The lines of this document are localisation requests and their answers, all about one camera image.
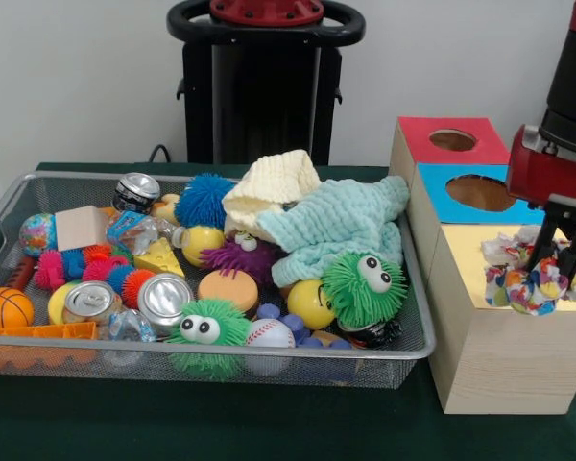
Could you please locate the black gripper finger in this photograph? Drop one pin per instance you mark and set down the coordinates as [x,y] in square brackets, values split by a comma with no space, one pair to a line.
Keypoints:
[540,235]
[570,254]

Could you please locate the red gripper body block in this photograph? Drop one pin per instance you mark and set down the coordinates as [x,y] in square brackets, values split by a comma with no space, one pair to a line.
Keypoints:
[547,177]

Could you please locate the colourful spotted cloth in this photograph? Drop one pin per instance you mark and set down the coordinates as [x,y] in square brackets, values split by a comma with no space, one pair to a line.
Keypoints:
[513,283]

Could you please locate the green spiky ball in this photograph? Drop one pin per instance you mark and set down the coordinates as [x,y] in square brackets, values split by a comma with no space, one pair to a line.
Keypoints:
[360,298]

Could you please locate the mint waffle cloth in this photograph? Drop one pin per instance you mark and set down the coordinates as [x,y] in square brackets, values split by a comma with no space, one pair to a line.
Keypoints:
[336,221]

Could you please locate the cream waffle cloth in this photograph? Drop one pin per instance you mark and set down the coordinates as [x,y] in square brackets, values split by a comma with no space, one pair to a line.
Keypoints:
[273,182]

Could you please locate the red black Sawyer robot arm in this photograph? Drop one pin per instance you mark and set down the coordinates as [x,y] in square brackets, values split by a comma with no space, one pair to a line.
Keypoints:
[573,81]

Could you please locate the wooden box with three holes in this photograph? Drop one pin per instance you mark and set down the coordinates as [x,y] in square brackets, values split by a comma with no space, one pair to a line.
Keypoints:
[509,355]

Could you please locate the yellow smiley ball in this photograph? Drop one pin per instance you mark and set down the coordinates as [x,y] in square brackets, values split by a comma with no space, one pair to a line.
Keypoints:
[304,305]

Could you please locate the white toy baseball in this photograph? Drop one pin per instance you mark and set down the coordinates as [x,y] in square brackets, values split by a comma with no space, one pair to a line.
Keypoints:
[271,333]

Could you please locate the purple spiky toy with eyes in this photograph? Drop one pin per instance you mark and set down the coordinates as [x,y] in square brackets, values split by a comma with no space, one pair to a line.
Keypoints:
[242,259]

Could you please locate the green spiky toy with eyes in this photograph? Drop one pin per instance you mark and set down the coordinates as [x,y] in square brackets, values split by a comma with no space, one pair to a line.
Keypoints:
[225,322]

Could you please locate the blue spiky ball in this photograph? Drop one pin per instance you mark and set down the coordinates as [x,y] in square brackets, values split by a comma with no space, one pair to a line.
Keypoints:
[204,199]

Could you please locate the dark green table cloth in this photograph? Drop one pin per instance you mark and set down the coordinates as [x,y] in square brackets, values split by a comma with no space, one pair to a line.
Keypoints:
[221,422]

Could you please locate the silver drink can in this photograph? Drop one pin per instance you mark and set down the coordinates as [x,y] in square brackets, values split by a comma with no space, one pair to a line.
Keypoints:
[165,300]

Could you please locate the plain wooden cube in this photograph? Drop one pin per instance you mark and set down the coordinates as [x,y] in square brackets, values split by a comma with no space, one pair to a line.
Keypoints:
[79,228]

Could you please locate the orange toy basketball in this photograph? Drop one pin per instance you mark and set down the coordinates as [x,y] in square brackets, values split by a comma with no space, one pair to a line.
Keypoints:
[7,307]

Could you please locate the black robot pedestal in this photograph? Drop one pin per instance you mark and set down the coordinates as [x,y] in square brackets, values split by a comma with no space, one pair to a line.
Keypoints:
[264,96]

